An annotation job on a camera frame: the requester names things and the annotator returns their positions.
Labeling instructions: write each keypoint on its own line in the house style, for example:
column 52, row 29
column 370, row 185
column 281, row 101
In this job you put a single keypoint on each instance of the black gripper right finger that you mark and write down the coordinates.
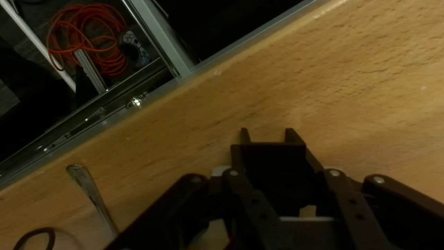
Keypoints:
column 355, row 209

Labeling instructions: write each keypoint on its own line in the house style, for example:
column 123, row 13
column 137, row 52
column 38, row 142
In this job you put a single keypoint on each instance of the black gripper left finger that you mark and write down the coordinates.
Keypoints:
column 248, row 204

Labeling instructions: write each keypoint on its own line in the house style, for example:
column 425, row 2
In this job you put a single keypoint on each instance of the black block object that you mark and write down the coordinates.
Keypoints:
column 273, row 176

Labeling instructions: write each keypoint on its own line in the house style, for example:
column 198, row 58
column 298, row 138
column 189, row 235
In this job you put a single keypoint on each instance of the metal wrench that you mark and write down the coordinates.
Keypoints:
column 91, row 190

